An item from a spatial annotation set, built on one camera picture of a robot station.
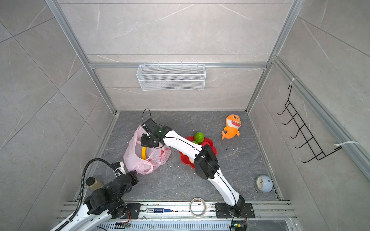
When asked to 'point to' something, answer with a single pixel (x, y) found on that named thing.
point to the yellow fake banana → (144, 153)
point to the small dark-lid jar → (91, 182)
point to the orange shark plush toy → (233, 122)
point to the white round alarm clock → (263, 184)
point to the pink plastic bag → (156, 156)
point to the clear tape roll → (197, 207)
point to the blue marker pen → (157, 210)
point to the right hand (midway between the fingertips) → (141, 143)
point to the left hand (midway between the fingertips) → (138, 169)
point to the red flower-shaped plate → (185, 159)
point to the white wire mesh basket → (171, 77)
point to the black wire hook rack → (319, 153)
